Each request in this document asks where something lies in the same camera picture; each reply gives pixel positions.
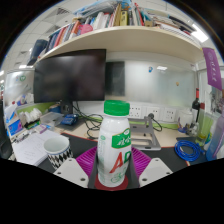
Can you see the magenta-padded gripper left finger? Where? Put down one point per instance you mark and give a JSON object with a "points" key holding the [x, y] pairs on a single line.
{"points": [[70, 171]]}

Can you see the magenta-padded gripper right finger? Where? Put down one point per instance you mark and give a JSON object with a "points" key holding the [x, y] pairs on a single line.
{"points": [[156, 171]]}

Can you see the white drink bottle green cap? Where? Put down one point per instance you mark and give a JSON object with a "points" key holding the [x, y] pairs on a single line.
{"points": [[113, 150]]}

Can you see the black white checkered mug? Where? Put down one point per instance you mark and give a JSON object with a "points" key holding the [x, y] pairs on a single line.
{"points": [[56, 150]]}

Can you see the black red-edged desk mat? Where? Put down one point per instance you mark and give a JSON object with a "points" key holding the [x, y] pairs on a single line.
{"points": [[83, 143]]}

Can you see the flat round red coaster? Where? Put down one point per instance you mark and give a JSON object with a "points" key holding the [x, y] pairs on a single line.
{"points": [[125, 184]]}

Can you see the grey metal laptop stand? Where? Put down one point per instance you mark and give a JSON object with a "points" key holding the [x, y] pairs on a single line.
{"points": [[146, 136]]}

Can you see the white paper sheets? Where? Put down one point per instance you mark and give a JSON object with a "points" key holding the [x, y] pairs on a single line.
{"points": [[30, 150]]}

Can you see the small blue box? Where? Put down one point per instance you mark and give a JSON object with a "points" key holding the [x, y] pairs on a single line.
{"points": [[70, 120]]}

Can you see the clear plastic box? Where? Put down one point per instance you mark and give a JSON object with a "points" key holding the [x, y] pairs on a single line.
{"points": [[51, 118]]}

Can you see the white lidded jar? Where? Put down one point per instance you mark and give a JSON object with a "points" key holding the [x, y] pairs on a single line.
{"points": [[185, 120]]}

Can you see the white tissue packs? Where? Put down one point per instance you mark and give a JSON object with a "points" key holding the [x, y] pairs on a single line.
{"points": [[30, 117]]}

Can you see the black office chair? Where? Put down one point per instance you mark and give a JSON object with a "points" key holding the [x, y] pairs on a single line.
{"points": [[5, 133]]}

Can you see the dark wine bottle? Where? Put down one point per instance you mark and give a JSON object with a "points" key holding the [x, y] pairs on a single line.
{"points": [[196, 105]]}

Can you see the black computer monitor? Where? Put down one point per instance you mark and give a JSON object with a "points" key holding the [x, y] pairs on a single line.
{"points": [[70, 78]]}

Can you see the purple pennant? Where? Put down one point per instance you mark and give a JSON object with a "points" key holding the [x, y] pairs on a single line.
{"points": [[212, 68]]}

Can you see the beige shelf with books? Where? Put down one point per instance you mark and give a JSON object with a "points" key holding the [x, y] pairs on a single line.
{"points": [[126, 38]]}

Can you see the white wall socket with plug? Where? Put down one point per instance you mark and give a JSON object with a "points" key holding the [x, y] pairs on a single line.
{"points": [[155, 110]]}

